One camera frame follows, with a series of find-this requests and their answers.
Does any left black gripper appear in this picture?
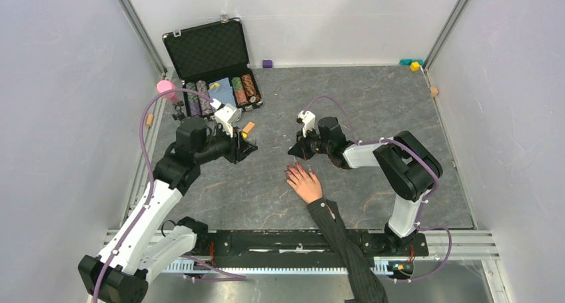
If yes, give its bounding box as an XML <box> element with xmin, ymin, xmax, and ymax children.
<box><xmin>195</xmin><ymin>122</ymin><xmax>258</xmax><ymax>164</ymax></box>

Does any orange wooden block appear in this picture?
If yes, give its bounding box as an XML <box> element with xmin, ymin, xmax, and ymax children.
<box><xmin>243</xmin><ymin>122</ymin><xmax>255</xmax><ymax>135</ymax></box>

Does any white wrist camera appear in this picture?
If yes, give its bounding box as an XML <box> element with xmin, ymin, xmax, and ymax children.
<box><xmin>211</xmin><ymin>99</ymin><xmax>242</xmax><ymax>138</ymax></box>
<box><xmin>297</xmin><ymin>110</ymin><xmax>316</xmax><ymax>137</ymax></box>

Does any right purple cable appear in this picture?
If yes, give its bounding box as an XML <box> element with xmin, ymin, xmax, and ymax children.
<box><xmin>304</xmin><ymin>95</ymin><xmax>453</xmax><ymax>284</ymax></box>

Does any teal block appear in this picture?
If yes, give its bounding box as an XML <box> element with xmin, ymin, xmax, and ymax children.
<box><xmin>398</xmin><ymin>59</ymin><xmax>424</xmax><ymax>66</ymax></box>

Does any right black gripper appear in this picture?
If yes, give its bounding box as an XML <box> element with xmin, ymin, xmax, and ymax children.
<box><xmin>290</xmin><ymin>125</ymin><xmax>332</xmax><ymax>160</ymax></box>

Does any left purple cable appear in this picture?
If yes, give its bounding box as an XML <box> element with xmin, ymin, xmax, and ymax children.
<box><xmin>90</xmin><ymin>88</ymin><xmax>248</xmax><ymax>303</ymax></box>

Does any black poker chip case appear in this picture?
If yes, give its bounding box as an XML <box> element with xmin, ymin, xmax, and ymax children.
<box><xmin>162</xmin><ymin>18</ymin><xmax>263</xmax><ymax>111</ymax></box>

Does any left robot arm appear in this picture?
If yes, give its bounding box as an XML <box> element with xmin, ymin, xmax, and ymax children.
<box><xmin>78</xmin><ymin>117</ymin><xmax>258</xmax><ymax>302</ymax></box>

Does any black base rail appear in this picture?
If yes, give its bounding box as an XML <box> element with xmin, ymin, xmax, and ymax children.
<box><xmin>165</xmin><ymin>218</ymin><xmax>429</xmax><ymax>277</ymax></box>

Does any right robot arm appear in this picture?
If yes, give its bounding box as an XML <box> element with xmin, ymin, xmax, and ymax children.
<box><xmin>288</xmin><ymin>111</ymin><xmax>443</xmax><ymax>255</ymax></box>

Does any tan block left wall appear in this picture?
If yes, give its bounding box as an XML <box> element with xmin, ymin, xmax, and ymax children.
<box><xmin>145</xmin><ymin>113</ymin><xmax>155</xmax><ymax>127</ymax></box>

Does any mannequin hand with red nails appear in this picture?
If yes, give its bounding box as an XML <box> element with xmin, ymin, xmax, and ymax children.
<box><xmin>285</xmin><ymin>163</ymin><xmax>322</xmax><ymax>204</ymax></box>

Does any yellow cube in corner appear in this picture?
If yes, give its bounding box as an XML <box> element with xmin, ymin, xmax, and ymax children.
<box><xmin>410</xmin><ymin>61</ymin><xmax>421</xmax><ymax>71</ymax></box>

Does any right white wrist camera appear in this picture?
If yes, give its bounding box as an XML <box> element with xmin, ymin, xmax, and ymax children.
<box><xmin>297</xmin><ymin>110</ymin><xmax>316</xmax><ymax>137</ymax></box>

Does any purple cube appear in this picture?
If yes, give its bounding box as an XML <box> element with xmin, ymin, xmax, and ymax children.
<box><xmin>262</xmin><ymin>59</ymin><xmax>273</xmax><ymax>69</ymax></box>

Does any black pinstripe sleeve forearm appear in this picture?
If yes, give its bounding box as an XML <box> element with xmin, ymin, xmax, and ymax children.
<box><xmin>306</xmin><ymin>198</ymin><xmax>388</xmax><ymax>302</ymax></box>

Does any pink microphone on tripod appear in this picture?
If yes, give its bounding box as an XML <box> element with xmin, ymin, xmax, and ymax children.
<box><xmin>156</xmin><ymin>80</ymin><xmax>186</xmax><ymax>121</ymax></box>

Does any purple cable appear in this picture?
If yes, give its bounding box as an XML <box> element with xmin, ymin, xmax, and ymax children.
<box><xmin>90</xmin><ymin>88</ymin><xmax>248</xmax><ymax>303</ymax></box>
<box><xmin>304</xmin><ymin>95</ymin><xmax>453</xmax><ymax>284</ymax></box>

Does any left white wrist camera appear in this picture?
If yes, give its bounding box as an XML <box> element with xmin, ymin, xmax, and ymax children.
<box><xmin>211</xmin><ymin>99</ymin><xmax>242</xmax><ymax>138</ymax></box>

